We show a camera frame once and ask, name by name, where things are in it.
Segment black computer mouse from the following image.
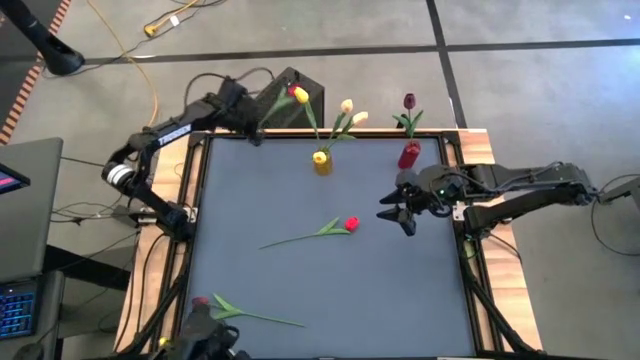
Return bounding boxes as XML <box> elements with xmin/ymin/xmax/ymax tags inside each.
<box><xmin>12</xmin><ymin>342</ymin><xmax>49</xmax><ymax>360</ymax></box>

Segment grey table mat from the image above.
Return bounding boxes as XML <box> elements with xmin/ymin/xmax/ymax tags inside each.
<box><xmin>179</xmin><ymin>137</ymin><xmax>476</xmax><ymax>357</ymax></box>

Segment yellow glass vase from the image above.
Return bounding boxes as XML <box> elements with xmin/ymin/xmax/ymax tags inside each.
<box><xmin>313</xmin><ymin>149</ymin><xmax>335</xmax><ymax>177</ymax></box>

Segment red glass vase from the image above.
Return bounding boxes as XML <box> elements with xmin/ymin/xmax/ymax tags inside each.
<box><xmin>397</xmin><ymin>139</ymin><xmax>423</xmax><ymax>171</ymax></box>

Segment black perforated computer case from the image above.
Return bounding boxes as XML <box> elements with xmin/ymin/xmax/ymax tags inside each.
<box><xmin>257</xmin><ymin>66</ymin><xmax>326</xmax><ymax>130</ymax></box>

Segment grey metal bracket plate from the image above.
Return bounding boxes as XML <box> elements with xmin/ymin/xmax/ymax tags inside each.
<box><xmin>110</xmin><ymin>203</ymin><xmax>166</xmax><ymax>229</ymax></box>

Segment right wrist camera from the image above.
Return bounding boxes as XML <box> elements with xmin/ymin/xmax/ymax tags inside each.
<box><xmin>397</xmin><ymin>209</ymin><xmax>417</xmax><ymax>238</ymax></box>

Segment yellow plug cable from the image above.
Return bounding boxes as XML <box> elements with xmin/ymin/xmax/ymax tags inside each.
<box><xmin>143</xmin><ymin>0</ymin><xmax>201</xmax><ymax>39</ymax></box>

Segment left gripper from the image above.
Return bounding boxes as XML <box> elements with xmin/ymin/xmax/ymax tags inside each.
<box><xmin>217</xmin><ymin>79</ymin><xmax>266</xmax><ymax>147</ymax></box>

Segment grey laptop lid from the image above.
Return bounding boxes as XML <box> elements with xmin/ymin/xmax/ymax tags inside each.
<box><xmin>0</xmin><ymin>137</ymin><xmax>65</xmax><ymax>284</ymax></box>

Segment grey metal stand foot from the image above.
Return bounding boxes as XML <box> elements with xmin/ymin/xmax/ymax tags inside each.
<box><xmin>594</xmin><ymin>174</ymin><xmax>640</xmax><ymax>211</ymax></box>

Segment black stand pole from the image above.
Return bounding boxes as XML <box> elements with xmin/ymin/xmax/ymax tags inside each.
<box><xmin>0</xmin><ymin>0</ymin><xmax>85</xmax><ymax>77</ymax></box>

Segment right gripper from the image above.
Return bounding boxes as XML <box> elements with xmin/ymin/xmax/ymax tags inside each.
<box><xmin>375</xmin><ymin>164</ymin><xmax>469</xmax><ymax>224</ymax></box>

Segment laptop with backlit keyboard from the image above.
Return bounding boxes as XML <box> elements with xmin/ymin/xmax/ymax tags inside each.
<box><xmin>0</xmin><ymin>272</ymin><xmax>66</xmax><ymax>360</ymax></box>

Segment black metal table frame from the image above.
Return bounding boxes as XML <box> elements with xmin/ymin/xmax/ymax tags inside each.
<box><xmin>149</xmin><ymin>129</ymin><xmax>541</xmax><ymax>360</ymax></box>

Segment small lit screen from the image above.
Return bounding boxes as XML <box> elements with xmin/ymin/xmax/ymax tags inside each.
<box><xmin>0</xmin><ymin>162</ymin><xmax>31</xmax><ymax>196</ymax></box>

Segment yellow floor cable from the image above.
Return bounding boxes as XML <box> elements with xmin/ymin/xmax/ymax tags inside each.
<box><xmin>87</xmin><ymin>0</ymin><xmax>160</xmax><ymax>129</ymax></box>

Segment black looped floor cable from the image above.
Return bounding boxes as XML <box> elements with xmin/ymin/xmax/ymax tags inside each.
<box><xmin>589</xmin><ymin>172</ymin><xmax>640</xmax><ymax>259</ymax></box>

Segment cream artificial tulip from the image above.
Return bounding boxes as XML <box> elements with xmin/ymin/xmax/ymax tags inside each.
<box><xmin>324</xmin><ymin>98</ymin><xmax>355</xmax><ymax>151</ymax></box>
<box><xmin>327</xmin><ymin>110</ymin><xmax>370</xmax><ymax>151</ymax></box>

